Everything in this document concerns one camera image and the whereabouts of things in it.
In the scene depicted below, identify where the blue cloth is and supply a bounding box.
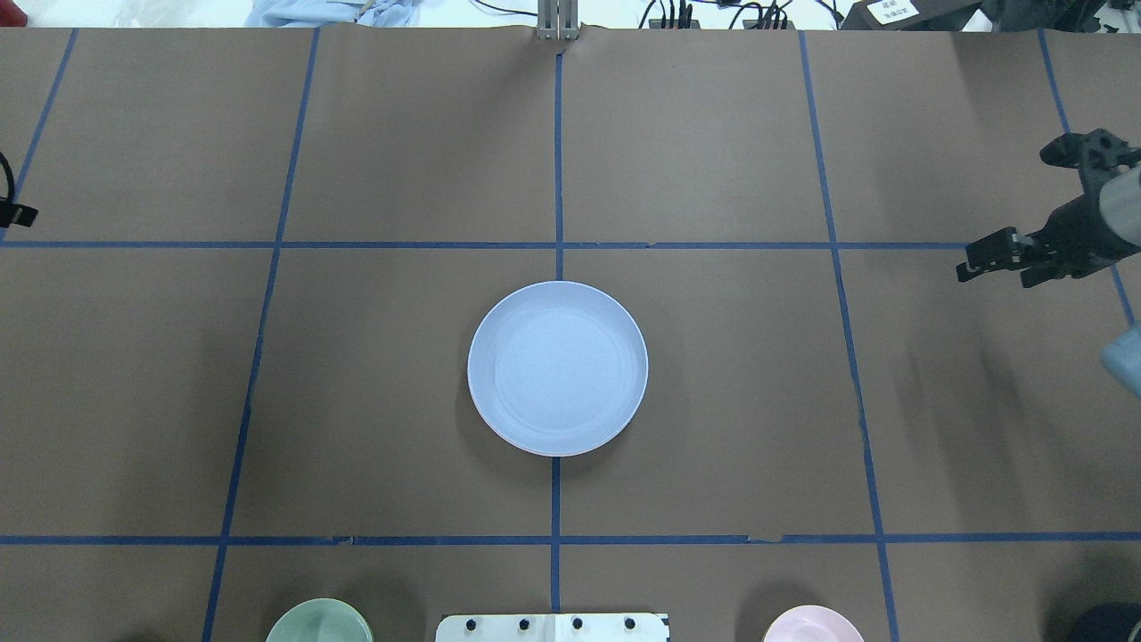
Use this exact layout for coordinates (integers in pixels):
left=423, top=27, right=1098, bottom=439
left=243, top=1, right=416, bottom=29

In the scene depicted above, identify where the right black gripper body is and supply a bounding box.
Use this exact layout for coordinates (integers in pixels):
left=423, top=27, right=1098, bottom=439
left=1022, top=129, right=1140, bottom=289

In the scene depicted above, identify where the green bowl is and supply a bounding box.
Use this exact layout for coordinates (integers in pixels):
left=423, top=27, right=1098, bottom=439
left=265, top=598, right=374, bottom=642

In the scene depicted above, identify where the black orange electronics module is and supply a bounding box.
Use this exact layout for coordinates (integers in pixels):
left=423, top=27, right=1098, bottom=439
left=636, top=1, right=699, bottom=31

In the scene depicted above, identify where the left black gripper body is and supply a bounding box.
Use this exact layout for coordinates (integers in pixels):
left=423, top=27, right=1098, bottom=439
left=0, top=153, right=17, bottom=230

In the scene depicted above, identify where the dark blue pot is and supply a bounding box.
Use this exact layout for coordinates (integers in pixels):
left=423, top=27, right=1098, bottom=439
left=1066, top=602, right=1141, bottom=642

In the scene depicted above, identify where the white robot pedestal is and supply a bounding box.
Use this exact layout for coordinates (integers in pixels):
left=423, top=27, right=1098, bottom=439
left=435, top=613, right=671, bottom=641

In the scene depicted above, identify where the white label box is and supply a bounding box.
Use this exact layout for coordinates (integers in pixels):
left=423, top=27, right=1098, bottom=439
left=839, top=1, right=982, bottom=32

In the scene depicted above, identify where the pink bowl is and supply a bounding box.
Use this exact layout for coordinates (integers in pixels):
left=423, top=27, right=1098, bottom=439
left=762, top=606, right=864, bottom=642

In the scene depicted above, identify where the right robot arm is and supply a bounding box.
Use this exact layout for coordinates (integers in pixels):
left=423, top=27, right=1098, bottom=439
left=955, top=128, right=1140, bottom=289

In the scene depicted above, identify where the aluminium frame post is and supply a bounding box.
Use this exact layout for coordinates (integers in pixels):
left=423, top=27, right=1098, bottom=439
left=537, top=0, right=581, bottom=41

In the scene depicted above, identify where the blue plate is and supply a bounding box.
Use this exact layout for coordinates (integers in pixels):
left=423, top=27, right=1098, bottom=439
left=467, top=281, right=652, bottom=457

